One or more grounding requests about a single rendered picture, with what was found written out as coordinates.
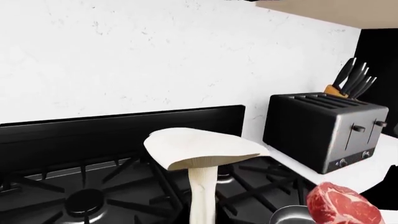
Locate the beige wall cabinet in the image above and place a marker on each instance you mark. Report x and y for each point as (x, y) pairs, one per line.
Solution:
(326, 11)

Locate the grey metal pan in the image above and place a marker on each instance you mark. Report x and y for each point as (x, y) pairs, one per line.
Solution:
(290, 215)

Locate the black gas stove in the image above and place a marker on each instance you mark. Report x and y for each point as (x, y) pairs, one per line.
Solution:
(93, 149)

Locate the black four-slot toaster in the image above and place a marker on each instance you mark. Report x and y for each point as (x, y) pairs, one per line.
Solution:
(323, 130)

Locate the wooden knife block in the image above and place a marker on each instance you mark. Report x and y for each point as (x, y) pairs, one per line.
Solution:
(334, 90)

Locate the raw red steak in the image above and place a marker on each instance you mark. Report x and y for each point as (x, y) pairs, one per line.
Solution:
(342, 205)

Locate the white oyster mushroom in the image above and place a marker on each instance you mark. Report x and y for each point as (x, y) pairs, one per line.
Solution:
(199, 149)

